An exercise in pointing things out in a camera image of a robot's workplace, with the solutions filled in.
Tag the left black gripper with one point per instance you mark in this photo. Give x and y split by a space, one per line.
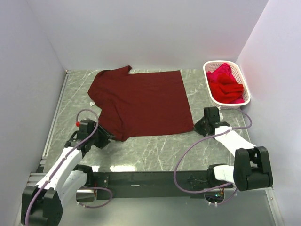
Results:
103 137

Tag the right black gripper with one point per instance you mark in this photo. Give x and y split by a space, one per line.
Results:
201 126

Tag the maroon t shirt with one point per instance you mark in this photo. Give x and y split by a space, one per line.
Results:
141 104

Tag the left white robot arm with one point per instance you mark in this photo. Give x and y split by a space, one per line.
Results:
42 204

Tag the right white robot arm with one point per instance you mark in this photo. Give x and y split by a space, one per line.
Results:
251 169

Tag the white plastic laundry basket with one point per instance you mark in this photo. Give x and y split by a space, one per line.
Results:
226 84

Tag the pink t shirt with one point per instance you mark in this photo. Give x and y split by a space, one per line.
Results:
222 69

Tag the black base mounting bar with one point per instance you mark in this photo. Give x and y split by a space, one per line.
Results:
154 184

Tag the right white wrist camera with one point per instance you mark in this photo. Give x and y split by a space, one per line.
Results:
221 115

